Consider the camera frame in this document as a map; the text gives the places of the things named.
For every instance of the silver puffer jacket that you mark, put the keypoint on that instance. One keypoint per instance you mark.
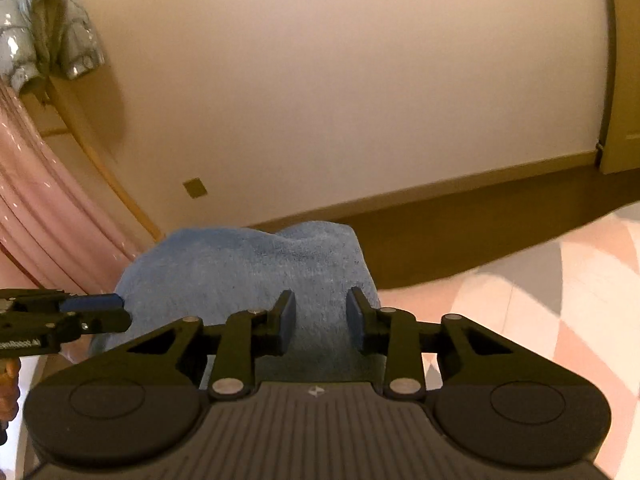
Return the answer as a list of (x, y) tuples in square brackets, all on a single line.
[(41, 39)]

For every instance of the checkered pink blue bed quilt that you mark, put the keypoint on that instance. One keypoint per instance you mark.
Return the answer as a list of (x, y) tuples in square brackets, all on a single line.
[(573, 300)]

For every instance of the brass wall socket plate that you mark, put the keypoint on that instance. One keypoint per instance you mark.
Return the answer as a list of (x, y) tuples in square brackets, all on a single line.
[(195, 188)]

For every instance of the blue denim jeans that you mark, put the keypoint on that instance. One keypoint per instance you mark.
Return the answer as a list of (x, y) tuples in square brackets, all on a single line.
[(213, 273)]

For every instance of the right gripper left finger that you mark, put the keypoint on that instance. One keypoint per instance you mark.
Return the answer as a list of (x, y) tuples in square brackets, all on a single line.
[(243, 339)]

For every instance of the person's left hand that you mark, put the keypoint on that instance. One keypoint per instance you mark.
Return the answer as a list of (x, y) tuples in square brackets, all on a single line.
[(9, 390)]

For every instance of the wooden chair frame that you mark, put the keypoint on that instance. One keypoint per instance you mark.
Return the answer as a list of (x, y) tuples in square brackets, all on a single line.
[(77, 125)]

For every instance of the pink plastic storage bin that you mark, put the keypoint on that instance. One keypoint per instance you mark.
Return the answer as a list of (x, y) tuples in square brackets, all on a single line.
[(53, 235)]

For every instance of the yellow wooden door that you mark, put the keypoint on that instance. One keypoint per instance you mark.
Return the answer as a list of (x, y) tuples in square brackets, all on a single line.
[(619, 140)]

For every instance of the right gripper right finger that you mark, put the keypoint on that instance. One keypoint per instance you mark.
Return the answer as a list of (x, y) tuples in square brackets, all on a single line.
[(391, 333)]

